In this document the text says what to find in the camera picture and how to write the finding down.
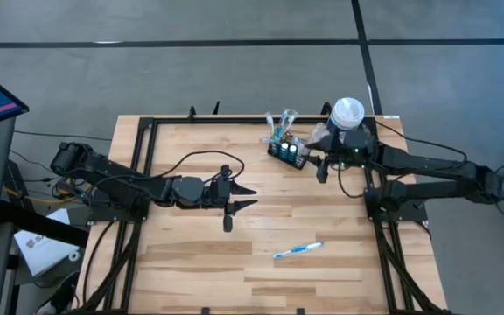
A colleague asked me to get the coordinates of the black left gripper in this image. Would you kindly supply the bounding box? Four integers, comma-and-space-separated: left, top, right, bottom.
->
202, 163, 259, 216

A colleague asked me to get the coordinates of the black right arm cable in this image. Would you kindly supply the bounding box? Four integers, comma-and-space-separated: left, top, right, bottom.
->
337, 165, 369, 200

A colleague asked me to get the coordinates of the orange white toothbrush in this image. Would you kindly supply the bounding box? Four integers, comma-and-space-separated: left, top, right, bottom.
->
306, 122, 330, 148

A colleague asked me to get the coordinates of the blue white toothbrush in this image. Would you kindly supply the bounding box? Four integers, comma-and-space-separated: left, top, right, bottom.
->
271, 241, 326, 260
276, 108, 291, 144

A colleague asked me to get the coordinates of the yellow cable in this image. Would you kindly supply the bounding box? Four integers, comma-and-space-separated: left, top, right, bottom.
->
5, 187, 89, 206

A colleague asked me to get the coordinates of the black aluminium table frame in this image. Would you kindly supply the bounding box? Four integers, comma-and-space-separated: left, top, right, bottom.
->
70, 101, 452, 315

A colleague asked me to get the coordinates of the black cable under frame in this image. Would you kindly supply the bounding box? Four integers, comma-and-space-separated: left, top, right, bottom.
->
81, 220, 117, 307

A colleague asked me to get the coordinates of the person's shoe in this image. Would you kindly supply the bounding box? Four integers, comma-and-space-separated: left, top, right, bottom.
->
32, 270, 81, 315

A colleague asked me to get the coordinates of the white-lidded wipes canister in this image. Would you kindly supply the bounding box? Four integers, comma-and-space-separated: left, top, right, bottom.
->
326, 96, 366, 132

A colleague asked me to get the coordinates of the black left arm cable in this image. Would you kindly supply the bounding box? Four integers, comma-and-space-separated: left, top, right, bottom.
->
149, 149, 247, 180

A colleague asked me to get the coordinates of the black desk beam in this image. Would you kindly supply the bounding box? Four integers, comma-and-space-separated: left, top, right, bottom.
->
0, 199, 90, 247

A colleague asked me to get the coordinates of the purple white toothbrush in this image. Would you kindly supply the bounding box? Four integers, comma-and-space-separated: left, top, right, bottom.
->
263, 111, 277, 145

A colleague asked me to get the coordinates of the long black cable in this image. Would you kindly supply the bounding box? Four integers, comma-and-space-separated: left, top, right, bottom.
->
373, 118, 470, 165

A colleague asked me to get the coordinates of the white paper booklet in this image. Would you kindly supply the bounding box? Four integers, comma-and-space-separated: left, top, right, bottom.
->
13, 208, 81, 277

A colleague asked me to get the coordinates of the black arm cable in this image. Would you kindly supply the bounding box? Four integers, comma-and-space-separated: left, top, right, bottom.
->
337, 165, 369, 200
149, 149, 247, 180

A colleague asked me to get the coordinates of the thin black floor cable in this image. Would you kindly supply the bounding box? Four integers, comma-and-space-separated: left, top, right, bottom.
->
13, 129, 113, 142

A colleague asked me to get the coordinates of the black wire basket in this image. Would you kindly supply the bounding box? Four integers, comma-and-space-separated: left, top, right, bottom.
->
267, 130, 312, 171

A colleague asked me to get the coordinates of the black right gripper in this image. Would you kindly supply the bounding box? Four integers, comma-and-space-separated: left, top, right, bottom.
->
305, 134, 350, 171

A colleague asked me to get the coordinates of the green white toothbrush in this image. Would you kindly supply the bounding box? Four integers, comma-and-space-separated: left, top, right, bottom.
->
286, 108, 300, 132

